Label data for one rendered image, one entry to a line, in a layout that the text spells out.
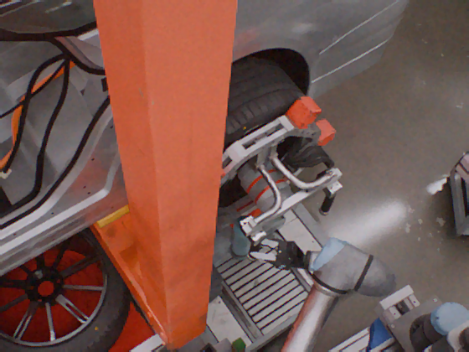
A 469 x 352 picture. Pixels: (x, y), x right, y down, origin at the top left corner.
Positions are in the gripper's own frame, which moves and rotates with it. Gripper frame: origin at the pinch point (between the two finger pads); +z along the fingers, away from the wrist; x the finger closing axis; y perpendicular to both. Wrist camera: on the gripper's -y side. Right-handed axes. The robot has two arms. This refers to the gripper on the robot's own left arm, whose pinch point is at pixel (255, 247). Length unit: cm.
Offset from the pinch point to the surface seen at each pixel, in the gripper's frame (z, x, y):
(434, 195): -90, 83, 83
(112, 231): 54, 1, 15
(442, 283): -96, 34, 83
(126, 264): 45.9, -10.6, 14.3
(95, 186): 59, 5, -14
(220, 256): 13, 21, 68
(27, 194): 87, 5, 4
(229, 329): 3, -11, 75
